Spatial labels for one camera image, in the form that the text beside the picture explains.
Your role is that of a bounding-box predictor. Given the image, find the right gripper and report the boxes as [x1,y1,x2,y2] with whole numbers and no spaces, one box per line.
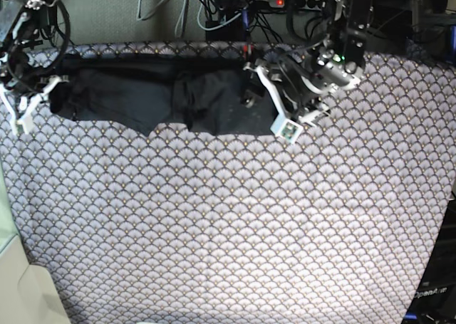
[10,75,50,105]

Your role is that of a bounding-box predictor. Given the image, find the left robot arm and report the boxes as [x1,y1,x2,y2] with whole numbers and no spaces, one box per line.
[241,0,373,116]

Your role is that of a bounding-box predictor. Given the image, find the black cable bundle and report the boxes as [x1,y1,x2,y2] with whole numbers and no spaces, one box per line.
[199,0,332,49]

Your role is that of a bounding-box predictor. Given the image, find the beige cabinet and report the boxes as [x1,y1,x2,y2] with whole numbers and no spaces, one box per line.
[1,178,70,323]

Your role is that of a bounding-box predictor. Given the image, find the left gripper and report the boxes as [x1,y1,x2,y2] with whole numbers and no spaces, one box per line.
[241,55,321,113]

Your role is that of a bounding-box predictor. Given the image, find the fan patterned tablecloth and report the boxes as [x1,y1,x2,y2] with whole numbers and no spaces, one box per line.
[1,53,455,323]

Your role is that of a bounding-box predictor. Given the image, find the dark navy T-shirt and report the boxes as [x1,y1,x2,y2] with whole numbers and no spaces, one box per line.
[49,55,277,136]

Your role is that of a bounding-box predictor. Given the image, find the grey cables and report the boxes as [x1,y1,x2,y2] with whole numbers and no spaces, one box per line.
[137,0,243,38]

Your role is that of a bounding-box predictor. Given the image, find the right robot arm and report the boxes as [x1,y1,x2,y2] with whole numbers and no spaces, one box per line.
[1,0,71,95]

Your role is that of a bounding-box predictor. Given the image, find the black OpenArm case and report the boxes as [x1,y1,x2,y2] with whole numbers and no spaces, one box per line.
[403,199,455,323]

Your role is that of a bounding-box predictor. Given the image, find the white power strip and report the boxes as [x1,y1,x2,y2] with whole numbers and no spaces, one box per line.
[267,0,326,11]

